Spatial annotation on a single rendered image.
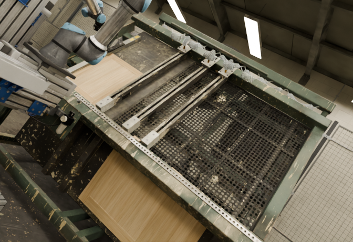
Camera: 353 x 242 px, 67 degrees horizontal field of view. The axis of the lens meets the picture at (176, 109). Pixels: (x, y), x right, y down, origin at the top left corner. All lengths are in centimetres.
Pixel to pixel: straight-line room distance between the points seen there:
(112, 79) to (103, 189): 91
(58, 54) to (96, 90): 77
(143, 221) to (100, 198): 39
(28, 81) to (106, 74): 111
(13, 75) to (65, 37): 37
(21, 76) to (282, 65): 658
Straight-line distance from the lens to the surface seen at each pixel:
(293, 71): 728
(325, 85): 719
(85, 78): 239
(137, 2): 150
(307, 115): 240
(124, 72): 242
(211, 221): 167
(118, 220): 213
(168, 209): 198
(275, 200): 186
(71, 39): 158
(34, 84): 142
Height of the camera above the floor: 115
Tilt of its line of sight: 3 degrees up
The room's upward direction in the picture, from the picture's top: 36 degrees clockwise
